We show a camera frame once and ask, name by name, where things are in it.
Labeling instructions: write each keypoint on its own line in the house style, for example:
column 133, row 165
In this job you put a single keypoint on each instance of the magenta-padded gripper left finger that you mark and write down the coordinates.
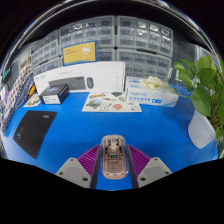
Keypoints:
column 75, row 171

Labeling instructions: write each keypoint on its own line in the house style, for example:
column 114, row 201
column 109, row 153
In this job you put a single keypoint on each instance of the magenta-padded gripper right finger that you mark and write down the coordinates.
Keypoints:
column 153, row 170

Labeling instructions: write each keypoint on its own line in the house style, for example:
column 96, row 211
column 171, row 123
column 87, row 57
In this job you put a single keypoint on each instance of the black mouse pad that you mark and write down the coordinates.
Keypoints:
column 33, row 131

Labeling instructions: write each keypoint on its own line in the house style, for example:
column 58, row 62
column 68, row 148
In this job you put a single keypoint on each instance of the green plant in white pot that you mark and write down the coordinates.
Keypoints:
column 201, row 130

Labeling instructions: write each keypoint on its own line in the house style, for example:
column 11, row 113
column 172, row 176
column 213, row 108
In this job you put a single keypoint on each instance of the white and blue glove box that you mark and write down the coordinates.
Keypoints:
column 150, row 96

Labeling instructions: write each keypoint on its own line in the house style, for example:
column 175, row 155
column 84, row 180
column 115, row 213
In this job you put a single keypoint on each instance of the colourful sticker sheet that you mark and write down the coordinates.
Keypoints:
column 32, row 100
column 110, row 103

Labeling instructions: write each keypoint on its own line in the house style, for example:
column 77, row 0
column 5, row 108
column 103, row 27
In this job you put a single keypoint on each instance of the small black product box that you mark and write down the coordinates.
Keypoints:
column 53, row 95

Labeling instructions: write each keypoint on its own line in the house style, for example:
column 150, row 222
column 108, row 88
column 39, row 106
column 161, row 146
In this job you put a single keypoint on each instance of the cream disposable glove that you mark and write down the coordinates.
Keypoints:
column 151, row 82

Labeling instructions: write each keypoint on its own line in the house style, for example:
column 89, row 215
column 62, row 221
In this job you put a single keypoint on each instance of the navy white-dotted cloth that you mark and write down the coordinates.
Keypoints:
column 13, row 106

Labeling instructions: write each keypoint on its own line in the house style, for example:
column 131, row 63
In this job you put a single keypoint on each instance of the small yellow-orange tool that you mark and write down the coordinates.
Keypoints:
column 32, row 90

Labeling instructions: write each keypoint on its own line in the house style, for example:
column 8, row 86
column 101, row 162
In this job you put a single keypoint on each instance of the white keyboard packaging box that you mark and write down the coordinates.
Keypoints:
column 106, row 75

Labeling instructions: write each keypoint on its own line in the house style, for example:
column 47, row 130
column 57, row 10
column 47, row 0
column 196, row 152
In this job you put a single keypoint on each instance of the grey small-parts drawer cabinet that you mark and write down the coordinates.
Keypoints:
column 45, row 50
column 106, row 55
column 46, row 66
column 143, row 35
column 146, row 65
column 88, row 31

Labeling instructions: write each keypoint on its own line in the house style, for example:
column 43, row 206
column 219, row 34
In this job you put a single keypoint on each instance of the beige storage basket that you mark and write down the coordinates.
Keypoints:
column 25, row 64

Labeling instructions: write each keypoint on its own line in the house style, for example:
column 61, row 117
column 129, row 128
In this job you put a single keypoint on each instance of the dark overhead shelf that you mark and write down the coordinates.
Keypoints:
column 110, row 8

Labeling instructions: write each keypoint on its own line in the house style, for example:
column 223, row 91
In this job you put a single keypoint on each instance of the yellow box with blue frame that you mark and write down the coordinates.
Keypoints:
column 80, row 53

